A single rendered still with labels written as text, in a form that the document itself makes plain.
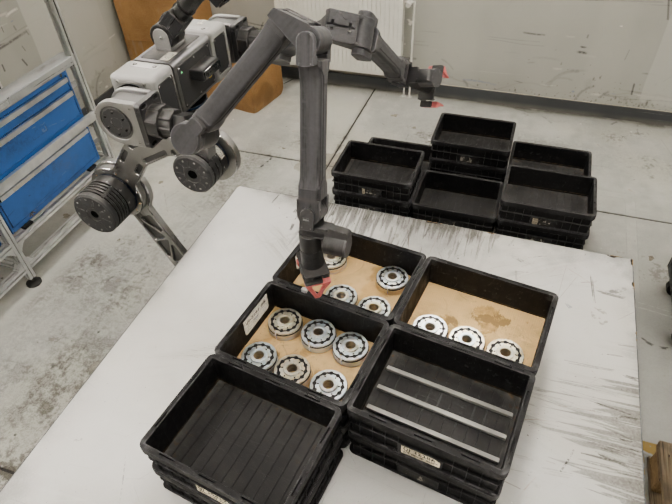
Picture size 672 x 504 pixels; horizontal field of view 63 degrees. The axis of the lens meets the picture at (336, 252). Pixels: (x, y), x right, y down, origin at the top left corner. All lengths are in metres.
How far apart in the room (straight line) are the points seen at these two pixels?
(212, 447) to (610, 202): 2.88
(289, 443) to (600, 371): 0.96
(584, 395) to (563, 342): 0.19
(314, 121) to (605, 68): 3.39
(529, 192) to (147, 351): 1.87
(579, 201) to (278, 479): 1.96
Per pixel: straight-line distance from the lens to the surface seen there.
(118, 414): 1.81
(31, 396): 2.93
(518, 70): 4.46
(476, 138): 3.17
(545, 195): 2.83
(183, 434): 1.56
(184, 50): 1.64
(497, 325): 1.73
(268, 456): 1.48
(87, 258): 3.46
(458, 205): 2.86
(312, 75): 1.24
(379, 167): 2.90
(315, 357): 1.62
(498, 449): 1.51
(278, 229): 2.22
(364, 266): 1.86
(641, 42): 4.40
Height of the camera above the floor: 2.14
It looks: 43 degrees down
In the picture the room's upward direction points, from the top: 3 degrees counter-clockwise
